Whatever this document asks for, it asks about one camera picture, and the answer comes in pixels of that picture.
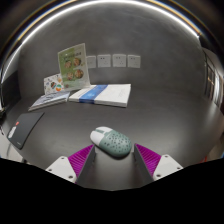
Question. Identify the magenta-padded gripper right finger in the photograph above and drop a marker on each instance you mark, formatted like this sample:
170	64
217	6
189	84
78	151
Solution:
166	165

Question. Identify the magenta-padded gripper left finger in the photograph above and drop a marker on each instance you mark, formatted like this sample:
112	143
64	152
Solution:
63	166

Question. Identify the green and white computer mouse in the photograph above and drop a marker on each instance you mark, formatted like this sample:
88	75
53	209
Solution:
113	141

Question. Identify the black mouse pad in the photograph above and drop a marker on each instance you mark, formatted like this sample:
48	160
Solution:
25	128

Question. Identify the grey magazine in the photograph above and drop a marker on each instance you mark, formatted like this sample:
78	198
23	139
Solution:
50	99

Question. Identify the white sticker card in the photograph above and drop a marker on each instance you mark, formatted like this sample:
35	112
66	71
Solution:
51	84

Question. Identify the white book with blue stripe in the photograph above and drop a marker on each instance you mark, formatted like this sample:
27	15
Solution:
106	94

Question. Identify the green printed leaflet stand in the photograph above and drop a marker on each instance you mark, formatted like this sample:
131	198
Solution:
73	68

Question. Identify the white wall sockets row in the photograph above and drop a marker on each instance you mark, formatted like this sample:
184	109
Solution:
119	60

